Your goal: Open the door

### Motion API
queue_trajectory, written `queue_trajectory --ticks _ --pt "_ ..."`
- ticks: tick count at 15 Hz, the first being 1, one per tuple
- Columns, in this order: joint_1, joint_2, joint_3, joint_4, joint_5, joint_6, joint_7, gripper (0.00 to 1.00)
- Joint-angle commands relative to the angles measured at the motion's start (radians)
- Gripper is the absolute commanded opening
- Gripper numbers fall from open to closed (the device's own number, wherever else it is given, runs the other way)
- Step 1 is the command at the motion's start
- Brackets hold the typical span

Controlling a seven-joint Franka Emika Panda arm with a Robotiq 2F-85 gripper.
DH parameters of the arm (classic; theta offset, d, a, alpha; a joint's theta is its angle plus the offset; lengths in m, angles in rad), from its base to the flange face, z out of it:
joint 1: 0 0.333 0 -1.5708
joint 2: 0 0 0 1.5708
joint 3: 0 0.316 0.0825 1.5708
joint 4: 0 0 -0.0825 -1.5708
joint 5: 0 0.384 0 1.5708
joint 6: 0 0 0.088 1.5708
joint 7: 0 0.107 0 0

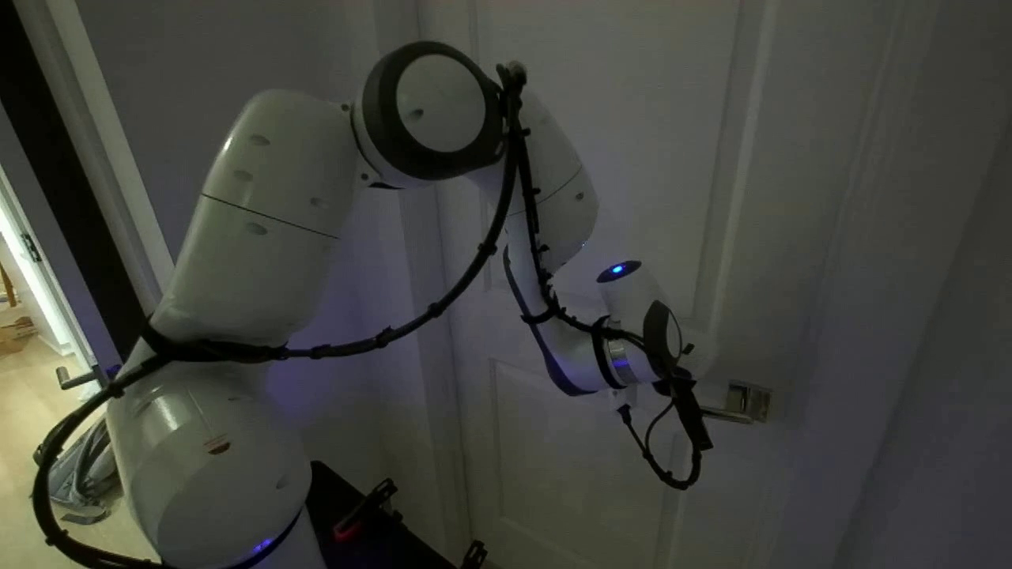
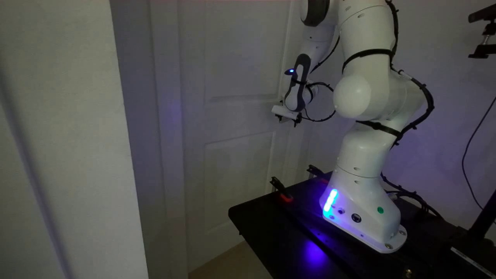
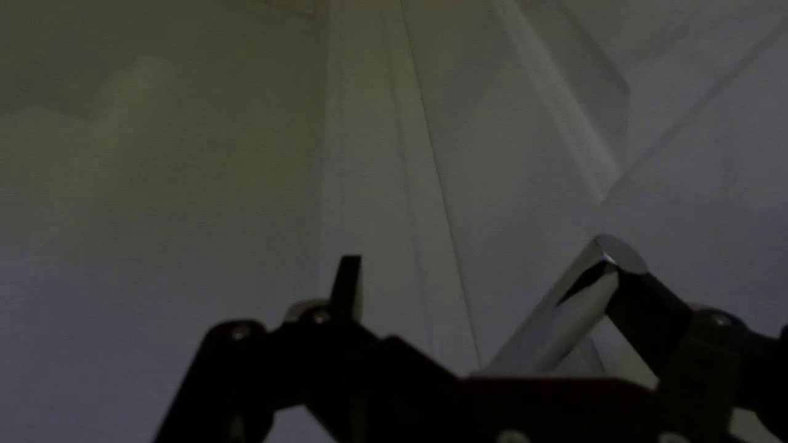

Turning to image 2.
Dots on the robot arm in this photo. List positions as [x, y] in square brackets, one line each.
[364, 162]

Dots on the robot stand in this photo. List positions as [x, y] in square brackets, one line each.
[279, 236]

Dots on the black clamp with red grip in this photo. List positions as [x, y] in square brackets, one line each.
[285, 193]
[316, 171]

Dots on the white panel door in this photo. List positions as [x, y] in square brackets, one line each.
[236, 69]

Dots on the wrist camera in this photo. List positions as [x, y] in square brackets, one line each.
[285, 112]

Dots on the camera on mount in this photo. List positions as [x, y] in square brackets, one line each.
[483, 14]

